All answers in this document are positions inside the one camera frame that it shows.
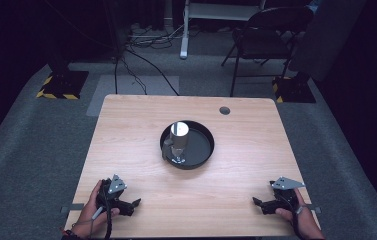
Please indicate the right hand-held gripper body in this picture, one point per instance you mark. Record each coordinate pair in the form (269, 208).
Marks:
(284, 195)

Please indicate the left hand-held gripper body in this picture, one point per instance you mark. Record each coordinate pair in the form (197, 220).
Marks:
(114, 193)

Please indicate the silver metal goblet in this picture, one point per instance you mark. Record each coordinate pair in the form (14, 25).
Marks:
(178, 136)

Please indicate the black round tray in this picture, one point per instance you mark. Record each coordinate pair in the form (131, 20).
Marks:
(199, 148)

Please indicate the person's left hand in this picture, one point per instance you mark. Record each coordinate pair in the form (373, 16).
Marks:
(87, 216)

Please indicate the person's right hand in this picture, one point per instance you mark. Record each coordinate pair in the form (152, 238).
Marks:
(306, 223)

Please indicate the grey table clamp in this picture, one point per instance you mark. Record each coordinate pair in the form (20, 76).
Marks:
(314, 209)
(71, 208)

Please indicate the grey round table grommet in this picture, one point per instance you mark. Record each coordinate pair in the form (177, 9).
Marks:
(224, 110)

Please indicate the black striped stand base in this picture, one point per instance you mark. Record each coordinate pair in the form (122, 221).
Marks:
(294, 91)
(64, 85)

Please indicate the grey floor mat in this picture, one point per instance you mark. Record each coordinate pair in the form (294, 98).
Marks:
(156, 85)

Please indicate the black folding chair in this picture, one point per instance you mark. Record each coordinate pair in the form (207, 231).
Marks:
(266, 36)

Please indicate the grey upright panel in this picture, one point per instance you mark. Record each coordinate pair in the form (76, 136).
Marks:
(329, 36)

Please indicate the white desk frame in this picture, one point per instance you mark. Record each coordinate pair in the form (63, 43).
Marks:
(209, 11)

